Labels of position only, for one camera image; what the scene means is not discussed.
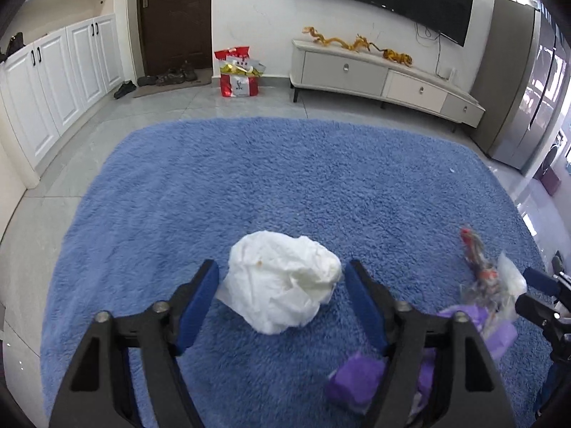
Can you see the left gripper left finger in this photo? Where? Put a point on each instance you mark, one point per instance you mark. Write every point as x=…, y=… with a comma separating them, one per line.
x=98, y=389

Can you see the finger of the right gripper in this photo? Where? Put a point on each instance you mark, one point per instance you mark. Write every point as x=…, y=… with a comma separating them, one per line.
x=542, y=315
x=545, y=283

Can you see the clear white plastic bag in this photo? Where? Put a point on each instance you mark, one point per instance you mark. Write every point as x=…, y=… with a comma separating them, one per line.
x=512, y=285

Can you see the clear red plastic wrapper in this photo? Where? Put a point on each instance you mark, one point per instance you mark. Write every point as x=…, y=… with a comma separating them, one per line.
x=486, y=290

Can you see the purple wrapper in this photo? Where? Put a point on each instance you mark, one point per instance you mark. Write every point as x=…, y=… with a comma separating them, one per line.
x=354, y=384

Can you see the white tissue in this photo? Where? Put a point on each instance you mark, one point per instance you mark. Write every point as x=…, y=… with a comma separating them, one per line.
x=275, y=281

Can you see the blue shaggy rug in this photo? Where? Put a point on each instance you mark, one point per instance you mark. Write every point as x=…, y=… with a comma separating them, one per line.
x=175, y=194

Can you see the grey refrigerator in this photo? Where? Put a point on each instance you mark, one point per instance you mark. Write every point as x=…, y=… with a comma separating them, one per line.
x=519, y=82

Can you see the black shoe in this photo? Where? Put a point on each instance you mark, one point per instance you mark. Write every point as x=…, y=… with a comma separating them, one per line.
x=125, y=88

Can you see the golden dragon ornament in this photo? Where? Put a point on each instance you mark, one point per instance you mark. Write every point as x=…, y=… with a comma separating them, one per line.
x=360, y=43

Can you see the shoes on door mat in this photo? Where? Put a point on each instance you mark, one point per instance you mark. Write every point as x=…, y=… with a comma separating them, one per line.
x=174, y=76

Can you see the white shoe cabinet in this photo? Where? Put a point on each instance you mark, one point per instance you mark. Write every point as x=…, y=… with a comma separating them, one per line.
x=51, y=84

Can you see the white grey TV cabinet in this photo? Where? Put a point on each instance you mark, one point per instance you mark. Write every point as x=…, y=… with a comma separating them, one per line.
x=335, y=70

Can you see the brown door mat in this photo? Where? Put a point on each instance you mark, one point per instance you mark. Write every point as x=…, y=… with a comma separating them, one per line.
x=204, y=78

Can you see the red white gift bag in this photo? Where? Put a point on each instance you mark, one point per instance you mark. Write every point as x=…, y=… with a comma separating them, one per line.
x=239, y=73

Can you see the dark brown entrance door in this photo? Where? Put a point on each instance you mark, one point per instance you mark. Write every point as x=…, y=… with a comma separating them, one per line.
x=174, y=32

